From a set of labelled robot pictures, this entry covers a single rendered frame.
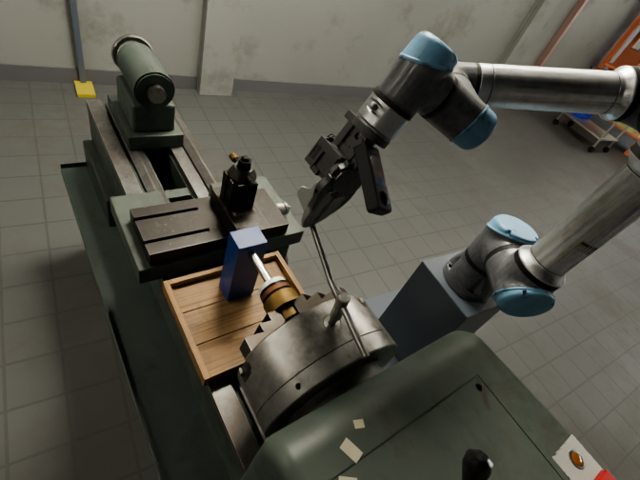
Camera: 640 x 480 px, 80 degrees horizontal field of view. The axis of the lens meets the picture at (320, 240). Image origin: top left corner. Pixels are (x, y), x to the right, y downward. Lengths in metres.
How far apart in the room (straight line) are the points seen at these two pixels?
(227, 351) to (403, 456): 0.55
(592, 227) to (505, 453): 0.44
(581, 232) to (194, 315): 0.90
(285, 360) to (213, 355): 0.36
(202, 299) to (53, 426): 1.01
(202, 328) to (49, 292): 1.30
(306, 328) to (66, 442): 1.37
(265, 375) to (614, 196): 0.70
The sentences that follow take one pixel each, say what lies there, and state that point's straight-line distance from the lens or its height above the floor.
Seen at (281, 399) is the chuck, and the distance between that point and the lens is 0.71.
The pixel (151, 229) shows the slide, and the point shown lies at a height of 0.97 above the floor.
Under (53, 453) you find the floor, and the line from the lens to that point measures 1.92.
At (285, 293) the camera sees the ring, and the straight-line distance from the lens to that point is 0.86.
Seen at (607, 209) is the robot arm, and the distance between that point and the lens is 0.87.
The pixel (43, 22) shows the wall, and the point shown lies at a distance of 3.63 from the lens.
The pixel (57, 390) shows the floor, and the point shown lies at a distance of 2.00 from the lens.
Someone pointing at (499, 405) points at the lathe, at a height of 1.25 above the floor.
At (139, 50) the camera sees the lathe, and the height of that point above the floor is 1.15.
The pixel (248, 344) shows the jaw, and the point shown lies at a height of 1.12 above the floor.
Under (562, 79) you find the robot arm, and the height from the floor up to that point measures 1.66.
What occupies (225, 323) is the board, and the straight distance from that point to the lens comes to 1.08.
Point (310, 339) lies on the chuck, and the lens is 0.70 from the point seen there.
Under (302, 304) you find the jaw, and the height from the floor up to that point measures 1.13.
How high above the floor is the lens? 1.81
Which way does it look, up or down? 43 degrees down
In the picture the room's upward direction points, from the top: 24 degrees clockwise
